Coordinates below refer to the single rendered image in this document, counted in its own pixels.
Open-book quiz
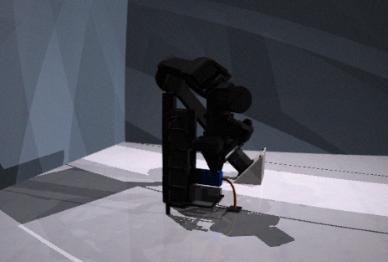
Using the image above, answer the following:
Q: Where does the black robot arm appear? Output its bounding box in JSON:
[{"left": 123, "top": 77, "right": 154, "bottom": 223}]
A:
[{"left": 156, "top": 54, "right": 254, "bottom": 176}]

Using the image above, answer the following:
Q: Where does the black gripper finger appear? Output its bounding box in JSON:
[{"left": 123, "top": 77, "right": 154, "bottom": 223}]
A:
[
  {"left": 218, "top": 143, "right": 234, "bottom": 171},
  {"left": 201, "top": 149, "right": 227, "bottom": 177}
]

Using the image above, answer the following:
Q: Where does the blue and black plug with orange cord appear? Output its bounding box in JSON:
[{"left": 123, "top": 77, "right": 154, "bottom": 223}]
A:
[{"left": 190, "top": 167, "right": 237, "bottom": 208}]

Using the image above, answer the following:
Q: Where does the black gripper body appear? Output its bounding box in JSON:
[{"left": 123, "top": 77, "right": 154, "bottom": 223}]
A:
[{"left": 191, "top": 109, "right": 238, "bottom": 153}]

